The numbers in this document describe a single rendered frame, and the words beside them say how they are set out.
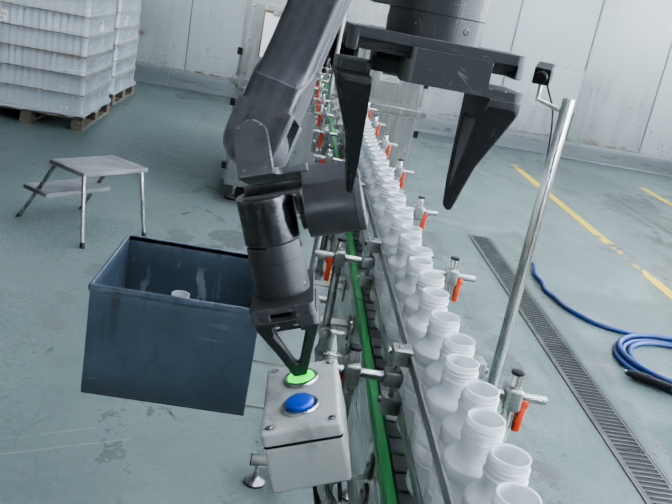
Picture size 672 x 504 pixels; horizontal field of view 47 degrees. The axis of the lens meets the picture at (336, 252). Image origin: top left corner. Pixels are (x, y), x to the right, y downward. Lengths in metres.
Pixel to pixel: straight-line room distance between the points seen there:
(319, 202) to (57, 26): 6.73
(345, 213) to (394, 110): 4.86
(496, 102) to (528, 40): 11.02
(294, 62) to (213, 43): 10.39
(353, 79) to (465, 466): 0.42
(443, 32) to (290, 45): 0.36
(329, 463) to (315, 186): 0.27
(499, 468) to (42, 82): 7.01
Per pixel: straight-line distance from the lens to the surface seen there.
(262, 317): 0.77
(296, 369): 0.85
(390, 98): 5.63
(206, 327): 1.45
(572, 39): 11.65
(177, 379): 1.51
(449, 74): 0.45
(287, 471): 0.80
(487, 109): 0.46
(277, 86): 0.78
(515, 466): 0.69
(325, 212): 0.76
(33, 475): 2.61
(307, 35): 0.79
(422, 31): 0.46
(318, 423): 0.77
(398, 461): 0.97
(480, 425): 0.73
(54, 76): 7.47
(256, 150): 0.76
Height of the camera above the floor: 1.50
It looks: 17 degrees down
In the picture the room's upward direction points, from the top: 11 degrees clockwise
